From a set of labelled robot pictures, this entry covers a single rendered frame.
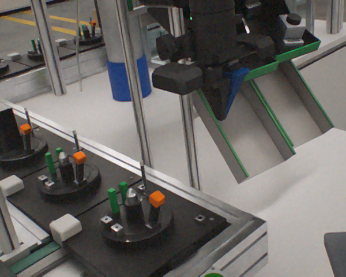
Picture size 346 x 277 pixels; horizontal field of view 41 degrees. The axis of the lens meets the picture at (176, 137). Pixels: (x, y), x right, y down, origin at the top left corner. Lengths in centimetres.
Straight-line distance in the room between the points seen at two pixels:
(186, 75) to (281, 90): 58
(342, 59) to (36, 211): 177
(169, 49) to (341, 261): 36
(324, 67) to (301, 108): 117
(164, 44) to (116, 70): 111
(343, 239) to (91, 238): 45
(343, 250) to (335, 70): 175
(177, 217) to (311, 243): 28
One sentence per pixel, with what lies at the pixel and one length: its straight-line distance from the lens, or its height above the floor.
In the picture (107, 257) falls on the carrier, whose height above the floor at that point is 97.
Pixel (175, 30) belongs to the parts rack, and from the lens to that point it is 89.
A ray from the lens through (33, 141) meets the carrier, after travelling 128.
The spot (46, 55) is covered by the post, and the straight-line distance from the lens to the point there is 193.
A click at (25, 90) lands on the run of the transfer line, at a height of 90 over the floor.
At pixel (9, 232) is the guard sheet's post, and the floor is 100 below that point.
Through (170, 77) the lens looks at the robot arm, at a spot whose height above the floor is 132.
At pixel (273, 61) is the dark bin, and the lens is 93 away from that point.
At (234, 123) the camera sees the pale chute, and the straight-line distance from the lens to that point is 98.
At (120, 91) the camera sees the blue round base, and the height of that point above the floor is 90.
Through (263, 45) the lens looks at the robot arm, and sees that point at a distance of 65.
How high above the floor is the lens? 150
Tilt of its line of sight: 26 degrees down
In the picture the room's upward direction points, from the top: 8 degrees counter-clockwise
